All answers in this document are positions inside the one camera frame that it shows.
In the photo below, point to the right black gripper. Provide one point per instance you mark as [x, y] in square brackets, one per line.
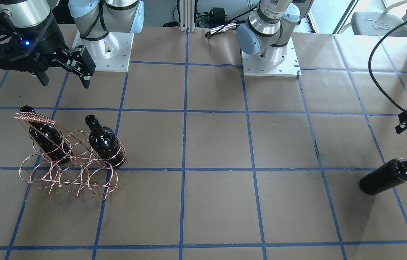
[49, 39]

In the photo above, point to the grey office chair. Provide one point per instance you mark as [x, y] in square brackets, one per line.
[379, 24]

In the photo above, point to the dark wine bottle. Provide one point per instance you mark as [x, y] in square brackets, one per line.
[104, 142]
[387, 176]

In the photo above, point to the dark wine bottle in basket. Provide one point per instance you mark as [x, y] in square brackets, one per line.
[104, 142]

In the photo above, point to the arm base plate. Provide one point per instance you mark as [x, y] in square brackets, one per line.
[272, 61]
[111, 54]

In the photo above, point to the copper wire wine basket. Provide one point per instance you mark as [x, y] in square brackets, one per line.
[73, 161]

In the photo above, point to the black power adapter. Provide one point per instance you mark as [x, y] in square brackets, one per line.
[218, 15]

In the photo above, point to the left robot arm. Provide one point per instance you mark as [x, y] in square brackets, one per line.
[272, 24]

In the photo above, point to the aluminium frame post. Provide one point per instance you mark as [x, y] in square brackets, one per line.
[187, 15]

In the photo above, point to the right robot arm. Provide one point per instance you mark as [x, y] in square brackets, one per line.
[95, 19]

